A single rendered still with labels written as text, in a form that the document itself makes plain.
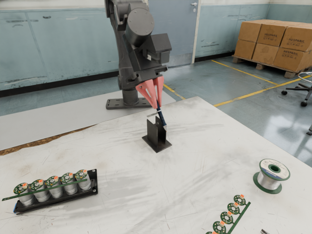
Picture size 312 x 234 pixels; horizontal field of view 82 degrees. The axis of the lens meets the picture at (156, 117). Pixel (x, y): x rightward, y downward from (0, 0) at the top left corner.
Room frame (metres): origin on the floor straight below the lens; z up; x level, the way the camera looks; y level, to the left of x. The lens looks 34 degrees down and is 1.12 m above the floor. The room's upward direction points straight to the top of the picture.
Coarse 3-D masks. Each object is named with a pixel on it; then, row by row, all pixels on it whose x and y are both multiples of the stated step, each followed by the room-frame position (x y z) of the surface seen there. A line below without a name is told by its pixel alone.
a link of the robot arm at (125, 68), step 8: (112, 8) 0.74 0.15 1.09; (112, 16) 0.73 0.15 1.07; (112, 24) 0.73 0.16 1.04; (120, 32) 0.70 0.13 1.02; (120, 40) 0.69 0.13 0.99; (120, 48) 0.67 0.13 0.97; (120, 56) 0.65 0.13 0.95; (128, 56) 0.66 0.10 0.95; (120, 64) 0.64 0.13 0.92; (128, 64) 0.64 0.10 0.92; (120, 72) 0.61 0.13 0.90; (128, 72) 0.62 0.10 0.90
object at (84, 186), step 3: (81, 174) 0.25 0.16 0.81; (87, 174) 0.25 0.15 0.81; (81, 177) 0.24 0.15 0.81; (87, 177) 0.25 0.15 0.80; (78, 180) 0.24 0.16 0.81; (87, 180) 0.25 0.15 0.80; (78, 183) 0.24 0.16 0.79; (81, 183) 0.24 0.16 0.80; (84, 183) 0.24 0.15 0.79; (87, 183) 0.24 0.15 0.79; (90, 183) 0.25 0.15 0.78; (81, 186) 0.24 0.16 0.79; (84, 186) 0.24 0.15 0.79; (87, 186) 0.24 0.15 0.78; (90, 186) 0.25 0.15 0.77; (81, 189) 0.24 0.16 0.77; (84, 189) 0.24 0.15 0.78; (87, 189) 0.24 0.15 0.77
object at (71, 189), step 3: (66, 177) 0.24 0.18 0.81; (72, 180) 0.24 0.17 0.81; (63, 183) 0.23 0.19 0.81; (75, 183) 0.24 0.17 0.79; (66, 186) 0.23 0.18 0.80; (69, 186) 0.23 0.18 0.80; (72, 186) 0.23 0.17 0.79; (75, 186) 0.24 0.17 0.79; (66, 189) 0.23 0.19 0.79; (69, 189) 0.23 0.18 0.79; (72, 189) 0.23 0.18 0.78; (75, 189) 0.24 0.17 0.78; (66, 192) 0.23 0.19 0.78; (69, 192) 0.23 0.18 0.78; (72, 192) 0.23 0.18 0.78; (75, 192) 0.23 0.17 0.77
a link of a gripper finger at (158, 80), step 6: (144, 72) 0.42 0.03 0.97; (150, 72) 0.43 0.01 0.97; (138, 78) 0.41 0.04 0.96; (144, 78) 0.41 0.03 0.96; (150, 78) 0.42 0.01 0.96; (156, 78) 0.43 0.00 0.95; (162, 78) 0.44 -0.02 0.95; (156, 84) 0.43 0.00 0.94; (162, 84) 0.43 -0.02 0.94; (156, 96) 0.44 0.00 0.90
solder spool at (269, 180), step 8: (264, 160) 0.30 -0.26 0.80; (272, 160) 0.30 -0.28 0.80; (264, 168) 0.28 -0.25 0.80; (272, 168) 0.28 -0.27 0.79; (280, 168) 0.28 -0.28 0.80; (256, 176) 0.29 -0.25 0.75; (264, 176) 0.27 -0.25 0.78; (272, 176) 0.25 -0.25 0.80; (280, 176) 0.25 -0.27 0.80; (288, 176) 0.25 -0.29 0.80; (256, 184) 0.27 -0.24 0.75; (264, 184) 0.26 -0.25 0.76; (272, 184) 0.25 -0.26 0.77; (280, 184) 0.27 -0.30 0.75; (272, 192) 0.25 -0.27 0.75
